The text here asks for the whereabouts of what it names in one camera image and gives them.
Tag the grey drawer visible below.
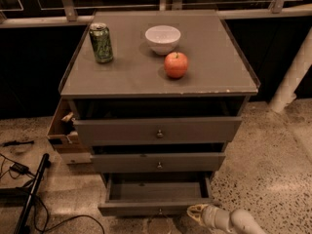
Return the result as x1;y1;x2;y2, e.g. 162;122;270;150
74;117;242;146
98;172;213;216
91;153;225;173

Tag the black power adapter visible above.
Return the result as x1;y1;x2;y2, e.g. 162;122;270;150
10;163;29;175

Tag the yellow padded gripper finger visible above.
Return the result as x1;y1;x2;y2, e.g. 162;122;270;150
186;204;208;225

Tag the grey drawer cabinet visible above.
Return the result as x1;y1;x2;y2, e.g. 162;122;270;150
58;9;261;177

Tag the grey middle drawer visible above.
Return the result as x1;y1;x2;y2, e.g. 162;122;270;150
91;153;225;173

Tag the grey top drawer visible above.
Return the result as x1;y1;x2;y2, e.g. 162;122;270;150
74;117;242;146

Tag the black pole on floor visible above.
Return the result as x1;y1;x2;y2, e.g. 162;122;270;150
14;153;51;234

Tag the black cable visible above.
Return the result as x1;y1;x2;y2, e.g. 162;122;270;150
0;153;106;234

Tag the white ceramic bowl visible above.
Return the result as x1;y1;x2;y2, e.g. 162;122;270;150
145;25;181;56

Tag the grey bottom drawer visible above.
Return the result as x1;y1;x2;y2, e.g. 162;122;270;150
98;172;213;216

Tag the green soda can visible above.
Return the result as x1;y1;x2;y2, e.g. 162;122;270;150
89;23;113;63

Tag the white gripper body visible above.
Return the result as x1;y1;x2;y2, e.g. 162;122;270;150
201;205;233;232

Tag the metal railing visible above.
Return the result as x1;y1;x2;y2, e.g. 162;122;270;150
0;0;312;27

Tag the black flat tool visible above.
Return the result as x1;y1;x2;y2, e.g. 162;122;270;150
1;140;34;147

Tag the red apple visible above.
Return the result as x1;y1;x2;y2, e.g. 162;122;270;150
164;52;188;79

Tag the cardboard box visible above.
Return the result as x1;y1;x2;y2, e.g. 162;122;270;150
47;99;91;165

